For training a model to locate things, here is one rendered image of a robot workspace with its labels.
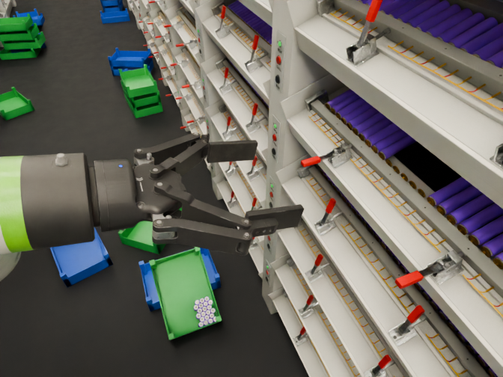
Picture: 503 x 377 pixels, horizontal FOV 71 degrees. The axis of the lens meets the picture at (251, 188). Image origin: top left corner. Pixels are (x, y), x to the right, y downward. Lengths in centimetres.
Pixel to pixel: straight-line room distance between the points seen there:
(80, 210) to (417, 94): 42
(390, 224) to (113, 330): 121
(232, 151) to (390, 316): 43
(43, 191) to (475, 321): 51
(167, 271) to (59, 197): 117
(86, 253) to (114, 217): 145
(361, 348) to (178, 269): 84
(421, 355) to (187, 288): 99
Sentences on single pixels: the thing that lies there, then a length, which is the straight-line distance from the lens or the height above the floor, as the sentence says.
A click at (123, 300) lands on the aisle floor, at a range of 162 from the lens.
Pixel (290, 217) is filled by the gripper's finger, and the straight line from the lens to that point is 40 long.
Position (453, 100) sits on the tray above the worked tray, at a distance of 50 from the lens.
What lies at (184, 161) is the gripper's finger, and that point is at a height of 106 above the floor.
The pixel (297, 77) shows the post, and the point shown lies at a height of 100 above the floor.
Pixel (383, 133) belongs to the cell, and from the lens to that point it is 70.
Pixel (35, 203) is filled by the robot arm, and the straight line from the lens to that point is 36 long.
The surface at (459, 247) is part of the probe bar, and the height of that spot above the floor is 95.
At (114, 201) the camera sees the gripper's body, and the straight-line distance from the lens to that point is 37.
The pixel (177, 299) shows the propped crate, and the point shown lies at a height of 6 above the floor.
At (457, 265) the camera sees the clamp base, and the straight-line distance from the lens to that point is 56.
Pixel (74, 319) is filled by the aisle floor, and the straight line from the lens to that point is 165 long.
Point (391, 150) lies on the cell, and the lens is 67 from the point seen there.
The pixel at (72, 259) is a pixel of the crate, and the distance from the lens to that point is 182.
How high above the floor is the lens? 133
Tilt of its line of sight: 43 degrees down
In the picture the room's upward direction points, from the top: straight up
